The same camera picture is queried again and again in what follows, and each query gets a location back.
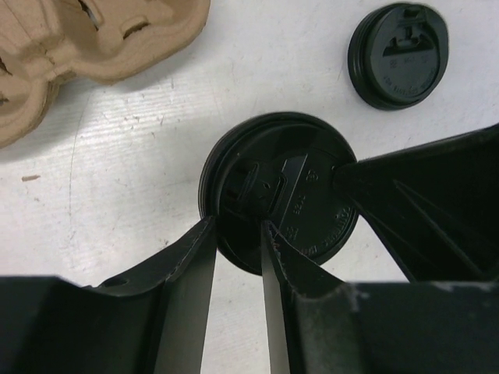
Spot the brown cardboard cup carrier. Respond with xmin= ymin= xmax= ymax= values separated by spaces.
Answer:
xmin=1 ymin=1 xmax=211 ymax=146

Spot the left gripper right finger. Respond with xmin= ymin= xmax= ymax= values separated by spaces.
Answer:
xmin=260 ymin=221 xmax=498 ymax=373

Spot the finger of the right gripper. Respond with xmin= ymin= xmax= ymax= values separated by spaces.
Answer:
xmin=333 ymin=125 xmax=498 ymax=281

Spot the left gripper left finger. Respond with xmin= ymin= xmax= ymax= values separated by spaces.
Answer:
xmin=1 ymin=217 xmax=216 ymax=373

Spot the black plastic cup lid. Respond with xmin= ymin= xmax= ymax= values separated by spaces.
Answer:
xmin=347 ymin=2 xmax=449 ymax=111
xmin=198 ymin=112 xmax=358 ymax=275

